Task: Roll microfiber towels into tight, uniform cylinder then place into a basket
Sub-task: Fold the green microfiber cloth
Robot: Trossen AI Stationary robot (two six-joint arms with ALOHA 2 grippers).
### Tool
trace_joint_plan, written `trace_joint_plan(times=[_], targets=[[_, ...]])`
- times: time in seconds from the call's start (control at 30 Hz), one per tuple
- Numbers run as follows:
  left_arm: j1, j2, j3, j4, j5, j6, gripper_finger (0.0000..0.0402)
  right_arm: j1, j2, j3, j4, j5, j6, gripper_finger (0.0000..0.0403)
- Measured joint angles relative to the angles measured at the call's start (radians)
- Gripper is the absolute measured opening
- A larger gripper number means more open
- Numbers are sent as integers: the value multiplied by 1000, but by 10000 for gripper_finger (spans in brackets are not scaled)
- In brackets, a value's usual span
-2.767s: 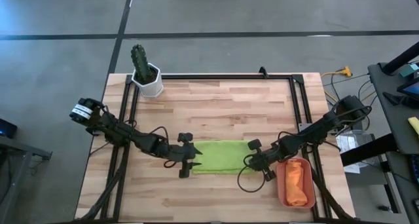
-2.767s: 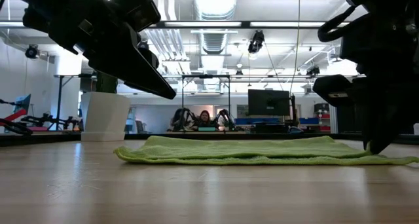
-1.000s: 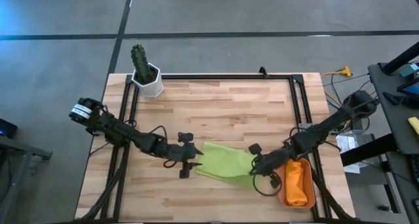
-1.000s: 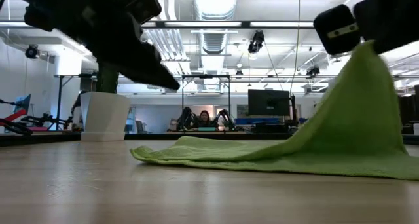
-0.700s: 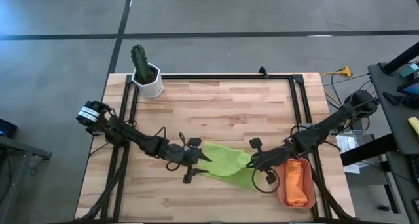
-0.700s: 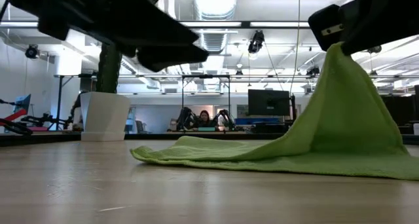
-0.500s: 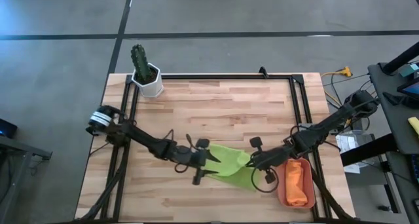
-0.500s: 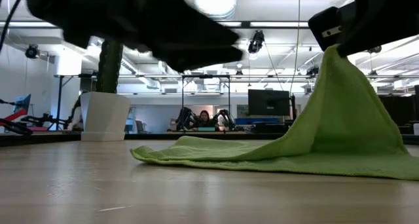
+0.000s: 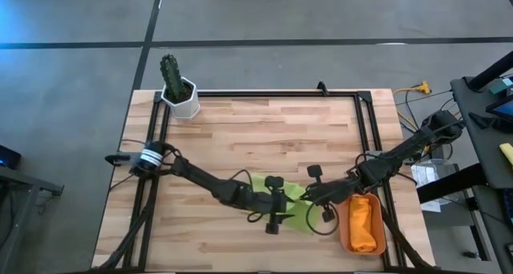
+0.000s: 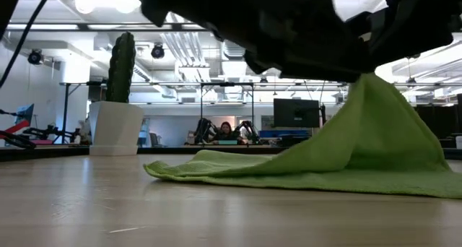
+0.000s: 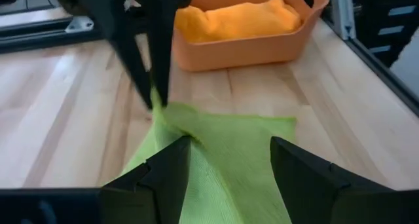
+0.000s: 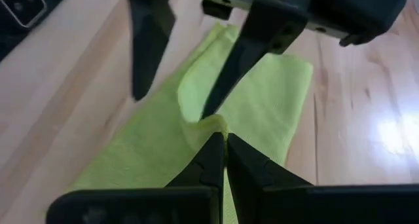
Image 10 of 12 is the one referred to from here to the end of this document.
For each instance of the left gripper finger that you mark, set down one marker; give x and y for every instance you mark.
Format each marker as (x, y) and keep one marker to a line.
(310, 64)

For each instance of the green microfiber towel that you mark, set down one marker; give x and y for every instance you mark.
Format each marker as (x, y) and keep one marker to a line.
(361, 149)

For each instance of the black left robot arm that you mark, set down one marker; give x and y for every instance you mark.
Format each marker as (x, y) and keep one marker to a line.
(7, 5)

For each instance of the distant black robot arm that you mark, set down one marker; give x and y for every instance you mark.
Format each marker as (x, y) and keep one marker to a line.
(249, 131)
(47, 133)
(204, 129)

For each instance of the black distant monitor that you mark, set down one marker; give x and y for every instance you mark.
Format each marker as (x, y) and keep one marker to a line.
(296, 113)

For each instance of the blue panel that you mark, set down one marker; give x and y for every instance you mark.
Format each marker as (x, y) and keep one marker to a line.
(285, 133)

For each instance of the black ceiling spotlight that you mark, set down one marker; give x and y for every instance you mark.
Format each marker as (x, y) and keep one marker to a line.
(35, 57)
(157, 51)

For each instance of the black partition panels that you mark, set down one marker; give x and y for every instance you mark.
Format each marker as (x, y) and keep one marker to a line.
(440, 120)

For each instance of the person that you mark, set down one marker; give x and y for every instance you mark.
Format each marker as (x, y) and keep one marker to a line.
(225, 133)

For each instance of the small teal tray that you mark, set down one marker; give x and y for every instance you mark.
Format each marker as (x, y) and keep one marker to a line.
(227, 142)

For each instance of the green cactus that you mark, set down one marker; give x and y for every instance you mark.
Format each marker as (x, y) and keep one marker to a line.
(121, 70)

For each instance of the gray office chair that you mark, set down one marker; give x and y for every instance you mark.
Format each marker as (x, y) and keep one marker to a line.
(156, 139)

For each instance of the white hexagonal plant pot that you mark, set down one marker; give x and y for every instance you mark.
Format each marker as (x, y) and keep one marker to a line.
(115, 128)

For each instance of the small tilted screen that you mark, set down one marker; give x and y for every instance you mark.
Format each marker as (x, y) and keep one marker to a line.
(25, 113)

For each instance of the red slanted object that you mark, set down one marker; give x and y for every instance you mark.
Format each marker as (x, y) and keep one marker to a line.
(16, 128)

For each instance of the distant black workstation frame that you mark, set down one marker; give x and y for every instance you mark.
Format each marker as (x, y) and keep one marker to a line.
(66, 113)
(226, 84)

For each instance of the black aluminium frame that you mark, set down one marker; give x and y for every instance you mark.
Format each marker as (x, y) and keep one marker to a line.
(54, 152)

